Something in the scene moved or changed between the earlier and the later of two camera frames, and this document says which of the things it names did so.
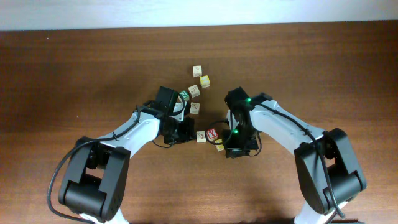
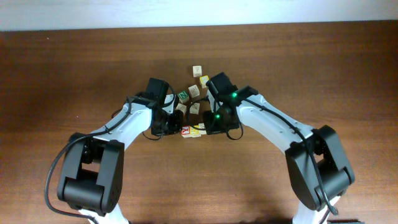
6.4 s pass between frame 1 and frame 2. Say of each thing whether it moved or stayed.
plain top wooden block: stayed
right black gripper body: moved
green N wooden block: stayed
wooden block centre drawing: stayed
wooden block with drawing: stayed
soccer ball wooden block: moved
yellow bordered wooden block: stayed
